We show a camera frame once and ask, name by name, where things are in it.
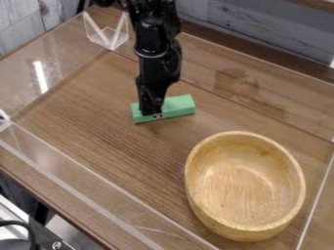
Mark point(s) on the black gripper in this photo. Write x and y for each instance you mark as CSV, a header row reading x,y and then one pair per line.
x,y
158,74

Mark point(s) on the green rectangular block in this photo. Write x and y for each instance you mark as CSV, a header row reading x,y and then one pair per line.
x,y
176,106

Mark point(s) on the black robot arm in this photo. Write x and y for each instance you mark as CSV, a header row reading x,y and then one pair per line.
x,y
156,26

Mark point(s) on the light wooden bowl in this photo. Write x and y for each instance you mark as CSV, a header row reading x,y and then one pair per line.
x,y
245,185

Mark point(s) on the clear acrylic corner bracket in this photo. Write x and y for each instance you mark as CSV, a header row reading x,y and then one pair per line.
x,y
107,37

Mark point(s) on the clear acrylic tray wall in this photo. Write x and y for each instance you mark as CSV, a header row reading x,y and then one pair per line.
x,y
111,174

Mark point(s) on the black metal bracket with screw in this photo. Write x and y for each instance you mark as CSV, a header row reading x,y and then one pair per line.
x,y
51,242

